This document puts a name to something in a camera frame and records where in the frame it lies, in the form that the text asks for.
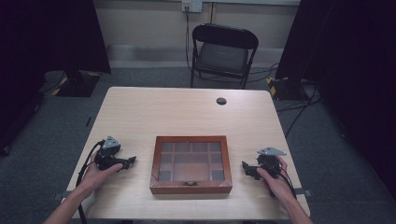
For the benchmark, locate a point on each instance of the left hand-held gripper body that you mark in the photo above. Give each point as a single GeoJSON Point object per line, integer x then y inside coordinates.
{"type": "Point", "coordinates": [107, 155]}

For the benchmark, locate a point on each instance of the wooden box with glass lid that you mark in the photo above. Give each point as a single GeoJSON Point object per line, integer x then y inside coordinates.
{"type": "Point", "coordinates": [190, 186]}

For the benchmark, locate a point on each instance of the person's right hand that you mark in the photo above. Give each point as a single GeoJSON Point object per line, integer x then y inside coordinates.
{"type": "Point", "coordinates": [277, 186]}

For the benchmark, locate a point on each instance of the grey table clamp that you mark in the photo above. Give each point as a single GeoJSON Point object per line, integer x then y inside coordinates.
{"type": "Point", "coordinates": [59, 195]}
{"type": "Point", "coordinates": [303, 192]}

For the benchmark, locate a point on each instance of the black stand base yellow stripes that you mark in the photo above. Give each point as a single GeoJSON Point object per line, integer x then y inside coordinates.
{"type": "Point", "coordinates": [77, 84]}
{"type": "Point", "coordinates": [285, 88]}

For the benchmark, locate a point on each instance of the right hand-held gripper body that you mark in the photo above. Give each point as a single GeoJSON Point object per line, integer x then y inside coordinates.
{"type": "Point", "coordinates": [269, 160]}

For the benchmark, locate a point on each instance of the black curtain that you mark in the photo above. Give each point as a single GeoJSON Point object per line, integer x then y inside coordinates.
{"type": "Point", "coordinates": [46, 37]}
{"type": "Point", "coordinates": [348, 62]}

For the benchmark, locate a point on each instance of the black folding chair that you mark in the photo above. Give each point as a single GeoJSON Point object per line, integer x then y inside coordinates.
{"type": "Point", "coordinates": [222, 56]}

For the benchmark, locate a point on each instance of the white wall outlet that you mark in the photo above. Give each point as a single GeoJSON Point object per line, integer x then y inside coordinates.
{"type": "Point", "coordinates": [191, 5]}

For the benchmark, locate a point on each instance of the person's left hand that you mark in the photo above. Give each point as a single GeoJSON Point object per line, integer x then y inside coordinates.
{"type": "Point", "coordinates": [96, 177]}

